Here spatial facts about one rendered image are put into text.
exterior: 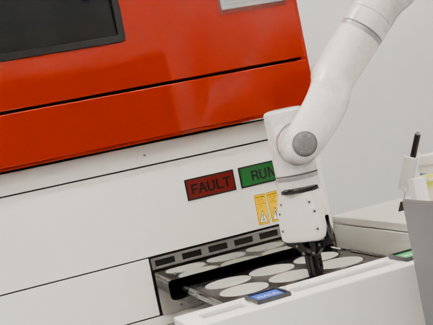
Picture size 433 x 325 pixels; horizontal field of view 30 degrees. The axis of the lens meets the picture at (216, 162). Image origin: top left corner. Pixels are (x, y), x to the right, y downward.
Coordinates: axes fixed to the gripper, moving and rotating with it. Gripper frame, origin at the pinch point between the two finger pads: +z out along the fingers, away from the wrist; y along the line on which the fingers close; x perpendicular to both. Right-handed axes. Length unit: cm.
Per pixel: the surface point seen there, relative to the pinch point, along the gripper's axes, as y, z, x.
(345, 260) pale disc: 0.5, 2.1, 10.5
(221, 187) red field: -25.8, -16.9, 7.4
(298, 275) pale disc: -4.5, 2.1, 0.3
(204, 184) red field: -27.8, -18.5, 4.2
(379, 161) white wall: -87, 1, 194
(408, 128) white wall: -78, -11, 209
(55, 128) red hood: -40, -37, -24
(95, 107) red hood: -35, -40, -17
